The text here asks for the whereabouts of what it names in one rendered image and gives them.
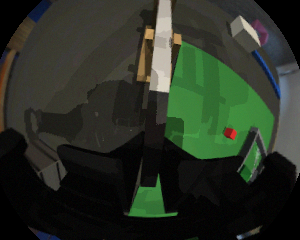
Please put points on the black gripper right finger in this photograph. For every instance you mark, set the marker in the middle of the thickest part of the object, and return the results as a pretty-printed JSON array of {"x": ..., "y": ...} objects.
[{"x": 181, "y": 172}]

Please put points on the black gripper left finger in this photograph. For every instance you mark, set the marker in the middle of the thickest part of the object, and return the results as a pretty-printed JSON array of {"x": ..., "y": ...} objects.
[{"x": 119, "y": 167}]

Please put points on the green flat mat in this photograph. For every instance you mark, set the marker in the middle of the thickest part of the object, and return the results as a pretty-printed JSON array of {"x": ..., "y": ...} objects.
[{"x": 205, "y": 98}]

